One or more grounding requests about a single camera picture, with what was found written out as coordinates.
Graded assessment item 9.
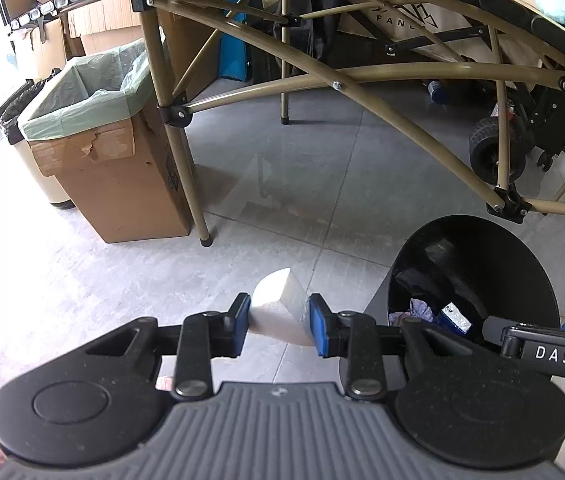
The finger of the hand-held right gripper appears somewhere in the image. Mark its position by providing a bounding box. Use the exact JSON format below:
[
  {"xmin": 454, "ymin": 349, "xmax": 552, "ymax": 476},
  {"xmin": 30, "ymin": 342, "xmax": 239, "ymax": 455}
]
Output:
[{"xmin": 481, "ymin": 315, "xmax": 565, "ymax": 359}]

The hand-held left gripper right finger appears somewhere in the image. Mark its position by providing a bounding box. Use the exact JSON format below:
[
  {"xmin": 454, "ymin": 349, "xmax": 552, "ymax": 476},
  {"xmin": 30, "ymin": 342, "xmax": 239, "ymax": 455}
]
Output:
[{"xmin": 308, "ymin": 293, "xmax": 484, "ymax": 403}]

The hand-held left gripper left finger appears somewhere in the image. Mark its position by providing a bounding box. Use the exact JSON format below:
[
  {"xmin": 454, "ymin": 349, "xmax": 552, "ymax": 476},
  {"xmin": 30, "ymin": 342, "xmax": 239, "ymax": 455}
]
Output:
[{"xmin": 84, "ymin": 293, "xmax": 253, "ymax": 402}]

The white foam wedge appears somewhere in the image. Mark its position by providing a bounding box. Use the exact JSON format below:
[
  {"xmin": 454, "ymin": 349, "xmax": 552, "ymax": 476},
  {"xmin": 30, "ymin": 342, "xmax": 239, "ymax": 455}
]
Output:
[{"xmin": 249, "ymin": 266, "xmax": 317, "ymax": 349}]

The black round bin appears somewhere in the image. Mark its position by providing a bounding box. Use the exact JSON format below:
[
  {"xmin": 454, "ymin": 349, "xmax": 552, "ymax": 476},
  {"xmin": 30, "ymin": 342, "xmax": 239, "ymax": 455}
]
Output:
[{"xmin": 363, "ymin": 214, "xmax": 562, "ymax": 352}]

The khaki folding table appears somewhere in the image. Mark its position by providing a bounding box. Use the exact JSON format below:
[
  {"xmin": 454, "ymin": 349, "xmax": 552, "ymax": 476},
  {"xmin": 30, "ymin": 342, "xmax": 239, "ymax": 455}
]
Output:
[{"xmin": 5, "ymin": 0, "xmax": 565, "ymax": 247}]

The large cardboard box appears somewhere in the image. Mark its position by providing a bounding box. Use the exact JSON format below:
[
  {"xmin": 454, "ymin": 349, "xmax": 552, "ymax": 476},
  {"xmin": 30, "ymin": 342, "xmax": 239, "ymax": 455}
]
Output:
[{"xmin": 26, "ymin": 102, "xmax": 196, "ymax": 244}]

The blue white bottle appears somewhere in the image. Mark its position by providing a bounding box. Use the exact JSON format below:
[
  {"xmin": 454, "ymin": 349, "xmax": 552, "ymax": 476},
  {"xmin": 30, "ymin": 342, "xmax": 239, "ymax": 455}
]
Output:
[{"xmin": 425, "ymin": 78, "xmax": 464, "ymax": 104}]

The cream step bin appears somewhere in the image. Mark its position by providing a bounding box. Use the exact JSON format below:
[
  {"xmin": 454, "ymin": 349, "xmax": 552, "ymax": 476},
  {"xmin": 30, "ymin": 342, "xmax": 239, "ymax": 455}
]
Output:
[{"xmin": 0, "ymin": 76, "xmax": 76, "ymax": 212}]

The green plastic bag liner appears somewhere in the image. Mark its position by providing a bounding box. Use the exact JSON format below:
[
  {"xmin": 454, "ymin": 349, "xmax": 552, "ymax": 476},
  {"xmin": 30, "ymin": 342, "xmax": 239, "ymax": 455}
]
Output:
[{"xmin": 16, "ymin": 41, "xmax": 152, "ymax": 144}]

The blue flat board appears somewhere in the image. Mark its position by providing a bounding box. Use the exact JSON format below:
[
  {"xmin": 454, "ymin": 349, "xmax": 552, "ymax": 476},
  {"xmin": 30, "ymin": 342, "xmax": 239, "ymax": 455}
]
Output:
[{"xmin": 219, "ymin": 0, "xmax": 249, "ymax": 82}]

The black suitcase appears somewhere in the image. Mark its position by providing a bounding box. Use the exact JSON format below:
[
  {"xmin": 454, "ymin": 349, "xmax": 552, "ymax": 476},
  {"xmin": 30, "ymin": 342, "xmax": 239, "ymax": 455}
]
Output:
[{"xmin": 249, "ymin": 0, "xmax": 314, "ymax": 84}]

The corrugated cardboard box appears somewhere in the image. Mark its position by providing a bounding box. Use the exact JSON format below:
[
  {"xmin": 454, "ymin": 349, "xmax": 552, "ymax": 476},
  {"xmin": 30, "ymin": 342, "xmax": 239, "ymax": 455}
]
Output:
[{"xmin": 64, "ymin": 0, "xmax": 149, "ymax": 57}]

